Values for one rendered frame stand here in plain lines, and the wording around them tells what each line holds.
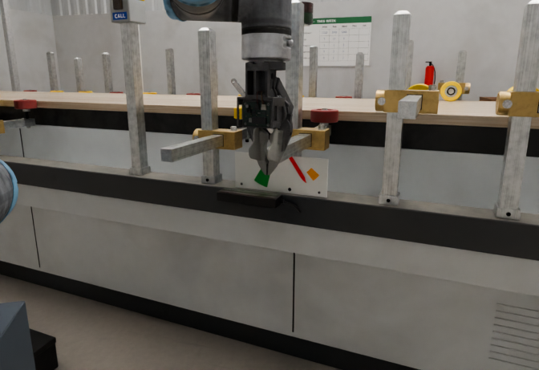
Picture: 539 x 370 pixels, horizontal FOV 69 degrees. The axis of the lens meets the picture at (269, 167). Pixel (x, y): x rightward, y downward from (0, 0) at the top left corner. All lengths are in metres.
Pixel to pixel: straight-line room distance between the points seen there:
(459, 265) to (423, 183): 0.26
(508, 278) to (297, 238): 0.50
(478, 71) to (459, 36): 0.72
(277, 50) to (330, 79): 7.53
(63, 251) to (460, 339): 1.62
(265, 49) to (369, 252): 0.60
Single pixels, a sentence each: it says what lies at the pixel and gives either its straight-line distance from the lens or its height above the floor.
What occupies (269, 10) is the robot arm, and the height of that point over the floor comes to 1.11.
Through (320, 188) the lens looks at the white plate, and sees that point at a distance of 1.01.
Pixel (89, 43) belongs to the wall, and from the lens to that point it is 10.70.
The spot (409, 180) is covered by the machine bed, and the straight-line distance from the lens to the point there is 1.20.
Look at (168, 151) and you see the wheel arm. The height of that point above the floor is 0.84.
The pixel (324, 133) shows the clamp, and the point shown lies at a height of 0.86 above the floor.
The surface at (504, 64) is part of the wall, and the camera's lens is 8.37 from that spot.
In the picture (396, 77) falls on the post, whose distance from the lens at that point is 0.95.
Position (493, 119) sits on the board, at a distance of 1.18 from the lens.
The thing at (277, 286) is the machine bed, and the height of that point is 0.28.
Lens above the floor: 1.00
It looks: 13 degrees down
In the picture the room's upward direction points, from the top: straight up
